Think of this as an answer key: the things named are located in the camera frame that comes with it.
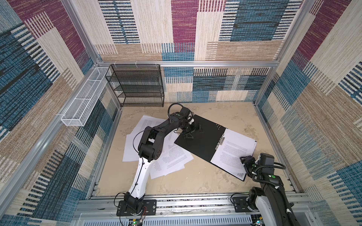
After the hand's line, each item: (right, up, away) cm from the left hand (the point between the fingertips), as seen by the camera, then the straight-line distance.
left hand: (199, 133), depth 97 cm
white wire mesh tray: (-63, +12, -27) cm, 70 cm away
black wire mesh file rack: (-46, +36, +13) cm, 60 cm away
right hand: (+23, -16, -12) cm, 30 cm away
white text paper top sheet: (+21, -9, -2) cm, 23 cm away
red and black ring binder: (+4, -8, +4) cm, 9 cm away
